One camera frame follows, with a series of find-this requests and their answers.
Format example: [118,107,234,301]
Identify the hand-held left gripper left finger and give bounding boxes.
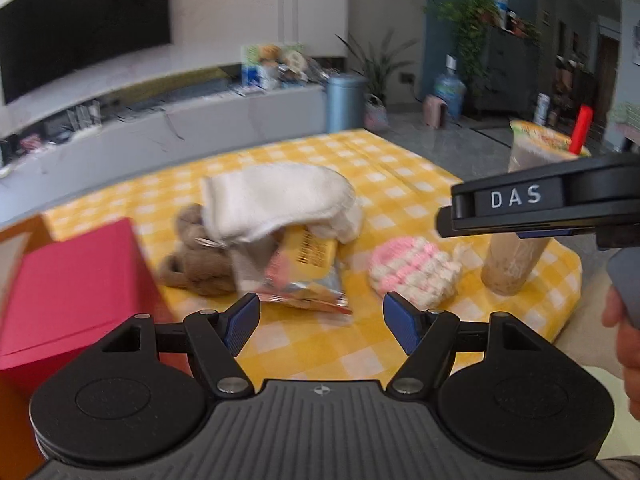
[95,292,261,401]

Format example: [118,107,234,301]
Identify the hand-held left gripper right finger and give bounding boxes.
[383,291,551,401]

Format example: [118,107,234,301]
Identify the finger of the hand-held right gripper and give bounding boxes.
[436,207,600,239]

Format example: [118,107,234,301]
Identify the pink white knitted cloth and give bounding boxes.
[368,236,463,311]

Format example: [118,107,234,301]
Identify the brown plush toy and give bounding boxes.
[157,203,239,297]

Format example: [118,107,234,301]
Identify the snack packet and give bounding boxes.
[232,225,354,316]

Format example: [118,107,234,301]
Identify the white towel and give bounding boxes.
[201,162,364,248]

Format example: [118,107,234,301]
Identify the orange cardboard box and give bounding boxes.
[0,212,53,468]

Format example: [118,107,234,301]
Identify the person's right hand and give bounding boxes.
[601,285,640,418]

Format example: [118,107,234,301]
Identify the milk tea cup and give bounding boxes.
[481,120,592,296]

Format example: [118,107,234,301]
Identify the red straw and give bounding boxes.
[569,105,594,156]

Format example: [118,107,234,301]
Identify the yellow checkered tablecloth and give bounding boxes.
[42,129,583,382]

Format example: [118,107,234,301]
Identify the dark cabinet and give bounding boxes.
[470,25,544,119]

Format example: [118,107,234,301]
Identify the pink stool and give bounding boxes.
[424,95,449,128]

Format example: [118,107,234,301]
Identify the blue water jug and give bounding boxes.
[432,56,467,120]

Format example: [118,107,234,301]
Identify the red box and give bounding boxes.
[0,217,173,386]

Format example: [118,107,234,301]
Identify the bushy green plant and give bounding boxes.
[435,0,501,102]

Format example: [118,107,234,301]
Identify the bottles on cabinet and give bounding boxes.
[492,0,541,37]

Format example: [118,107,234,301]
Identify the marble television cabinet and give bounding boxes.
[0,82,328,221]

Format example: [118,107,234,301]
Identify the pink woven basket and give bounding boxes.
[364,94,390,131]

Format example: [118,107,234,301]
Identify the grey-blue trash can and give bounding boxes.
[326,74,368,135]

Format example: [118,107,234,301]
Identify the long-leaf potted plant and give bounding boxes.
[336,30,419,107]

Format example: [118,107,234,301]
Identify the green picture board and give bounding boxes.
[241,42,306,90]

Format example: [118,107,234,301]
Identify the white router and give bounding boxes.
[67,101,102,132]

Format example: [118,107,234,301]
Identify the round white ornament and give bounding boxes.
[287,50,307,81]

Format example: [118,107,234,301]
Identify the black wall television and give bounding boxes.
[0,0,172,106]

